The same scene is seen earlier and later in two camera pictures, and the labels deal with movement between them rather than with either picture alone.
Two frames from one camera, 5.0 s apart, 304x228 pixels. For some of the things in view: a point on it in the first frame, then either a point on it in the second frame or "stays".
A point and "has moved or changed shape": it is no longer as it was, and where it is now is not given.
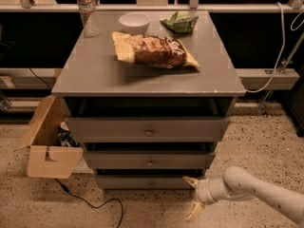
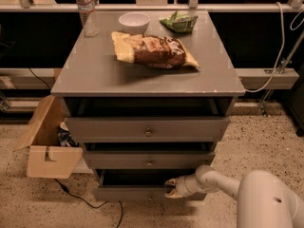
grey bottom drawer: x=145 y=181 has moved or changed shape
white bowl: x=135 y=23 stays
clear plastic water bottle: x=87 y=1 stays
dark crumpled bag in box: x=66 y=139 stays
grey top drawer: x=147 y=129 stays
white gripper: x=201 y=191 -> x=180 y=186
